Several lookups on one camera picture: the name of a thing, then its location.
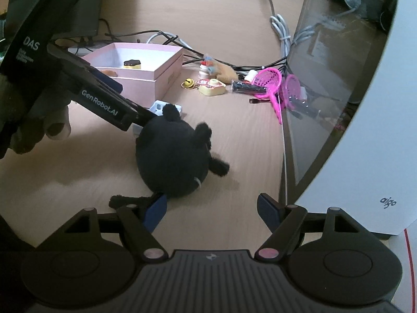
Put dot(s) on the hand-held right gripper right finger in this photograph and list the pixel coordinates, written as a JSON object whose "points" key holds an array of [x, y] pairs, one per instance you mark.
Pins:
{"points": [[267, 209]]}

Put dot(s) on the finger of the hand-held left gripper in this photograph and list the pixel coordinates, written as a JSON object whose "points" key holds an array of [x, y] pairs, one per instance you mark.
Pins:
{"points": [[110, 83], [145, 117]]}

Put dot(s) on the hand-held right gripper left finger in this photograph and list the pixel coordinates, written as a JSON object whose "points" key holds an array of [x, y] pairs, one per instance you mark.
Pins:
{"points": [[157, 212]]}

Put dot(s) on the small white blue toy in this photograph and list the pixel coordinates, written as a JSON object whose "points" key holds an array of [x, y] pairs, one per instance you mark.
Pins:
{"points": [[156, 107]]}

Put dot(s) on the pink cardboard box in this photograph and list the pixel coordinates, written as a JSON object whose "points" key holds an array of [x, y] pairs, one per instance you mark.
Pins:
{"points": [[163, 78]]}

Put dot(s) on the black plush toy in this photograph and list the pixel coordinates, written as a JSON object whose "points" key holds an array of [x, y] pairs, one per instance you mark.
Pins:
{"points": [[172, 156]]}

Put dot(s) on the yellow toy camera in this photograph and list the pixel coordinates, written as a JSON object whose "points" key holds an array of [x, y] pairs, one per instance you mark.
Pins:
{"points": [[211, 88]]}

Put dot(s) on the brown plush toy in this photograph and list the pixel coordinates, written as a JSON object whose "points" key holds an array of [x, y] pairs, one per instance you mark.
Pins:
{"points": [[225, 72]]}

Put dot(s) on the black tube packet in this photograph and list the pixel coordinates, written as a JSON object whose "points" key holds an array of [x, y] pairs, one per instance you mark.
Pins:
{"points": [[246, 87]]}

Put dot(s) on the person's left hand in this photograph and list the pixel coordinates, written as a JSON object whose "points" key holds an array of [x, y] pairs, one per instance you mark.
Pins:
{"points": [[55, 125]]}

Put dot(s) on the orange cookie toy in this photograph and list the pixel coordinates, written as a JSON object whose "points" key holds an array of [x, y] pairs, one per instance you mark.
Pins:
{"points": [[108, 71]]}

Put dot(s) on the chocolate pudding toy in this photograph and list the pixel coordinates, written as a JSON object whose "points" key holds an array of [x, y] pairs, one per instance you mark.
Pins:
{"points": [[132, 64]]}

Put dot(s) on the small colourful figurine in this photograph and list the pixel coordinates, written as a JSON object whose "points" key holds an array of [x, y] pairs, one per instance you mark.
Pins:
{"points": [[204, 70]]}

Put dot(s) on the white computer case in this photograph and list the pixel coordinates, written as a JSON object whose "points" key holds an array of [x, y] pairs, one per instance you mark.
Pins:
{"points": [[365, 176]]}

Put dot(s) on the white marshmallow toy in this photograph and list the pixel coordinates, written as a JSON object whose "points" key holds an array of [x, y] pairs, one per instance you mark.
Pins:
{"points": [[251, 75]]}

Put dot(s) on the pink toy racket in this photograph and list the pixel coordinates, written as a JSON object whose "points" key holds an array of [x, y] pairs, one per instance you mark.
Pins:
{"points": [[267, 80]]}

